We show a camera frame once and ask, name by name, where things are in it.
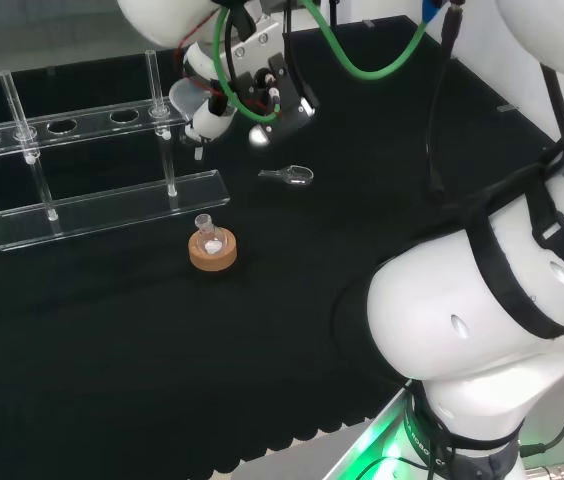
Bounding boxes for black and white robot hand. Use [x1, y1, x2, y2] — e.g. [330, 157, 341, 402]
[180, 13, 321, 147]

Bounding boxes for translucent plastic funnel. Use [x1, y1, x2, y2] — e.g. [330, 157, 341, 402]
[168, 78, 213, 162]

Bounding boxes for clear glass weighing funnel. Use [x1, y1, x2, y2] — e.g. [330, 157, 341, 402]
[257, 164, 315, 191]

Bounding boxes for clear acrylic funnel stand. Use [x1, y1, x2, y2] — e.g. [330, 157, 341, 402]
[0, 48, 231, 251]

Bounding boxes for small round-bottom glass flask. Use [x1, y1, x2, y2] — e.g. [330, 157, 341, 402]
[193, 213, 228, 257]

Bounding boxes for black bench cloth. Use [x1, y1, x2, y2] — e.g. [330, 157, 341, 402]
[0, 13, 563, 480]

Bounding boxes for green cable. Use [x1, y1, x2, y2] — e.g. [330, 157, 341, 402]
[213, 0, 431, 125]

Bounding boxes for black cable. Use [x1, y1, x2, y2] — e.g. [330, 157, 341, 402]
[423, 0, 466, 202]

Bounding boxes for cork ring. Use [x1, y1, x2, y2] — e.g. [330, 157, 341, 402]
[187, 227, 239, 273]

